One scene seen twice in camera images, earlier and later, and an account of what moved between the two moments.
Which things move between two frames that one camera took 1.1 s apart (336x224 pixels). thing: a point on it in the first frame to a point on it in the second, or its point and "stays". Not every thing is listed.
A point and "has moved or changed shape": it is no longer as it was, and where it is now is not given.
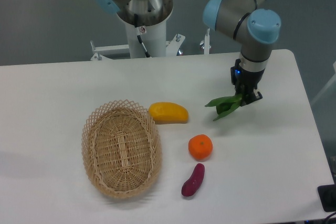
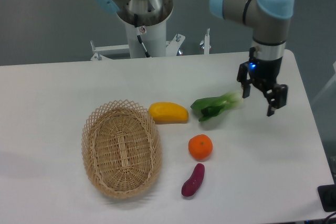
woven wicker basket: x=122 y=147 stays
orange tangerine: x=200 y=146 stays
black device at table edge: x=327 y=194 stays
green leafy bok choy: x=225 y=105 has moved or changed shape
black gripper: x=248 y=81 to x=263 y=74
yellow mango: x=165 y=113 stays
